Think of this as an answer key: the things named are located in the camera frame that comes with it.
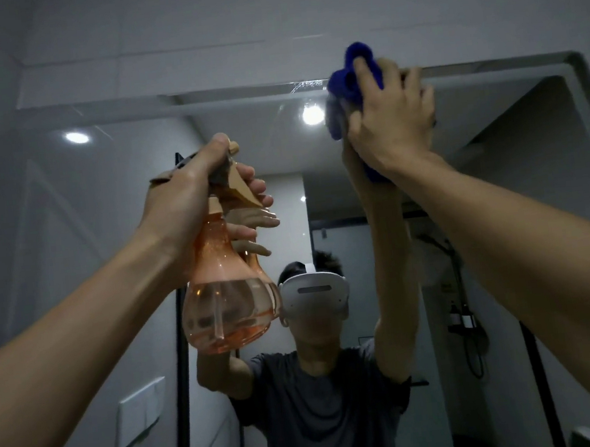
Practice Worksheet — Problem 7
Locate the person's right hand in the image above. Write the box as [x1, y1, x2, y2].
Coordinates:
[332, 48, 444, 182]

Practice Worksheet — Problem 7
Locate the person's left hand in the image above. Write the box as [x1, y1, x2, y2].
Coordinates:
[128, 128, 283, 290]

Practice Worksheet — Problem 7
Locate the blue cloth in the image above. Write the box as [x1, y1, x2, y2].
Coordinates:
[320, 39, 396, 188]

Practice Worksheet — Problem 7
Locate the orange spray bottle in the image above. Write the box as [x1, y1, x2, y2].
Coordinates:
[146, 139, 283, 361]

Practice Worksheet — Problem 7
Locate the person's right forearm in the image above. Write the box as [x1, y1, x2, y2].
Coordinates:
[388, 134, 590, 447]

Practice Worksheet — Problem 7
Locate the person's left forearm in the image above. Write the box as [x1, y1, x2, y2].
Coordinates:
[0, 223, 214, 447]

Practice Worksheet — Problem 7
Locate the rectangular wall mirror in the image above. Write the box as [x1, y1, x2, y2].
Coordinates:
[0, 47, 590, 447]

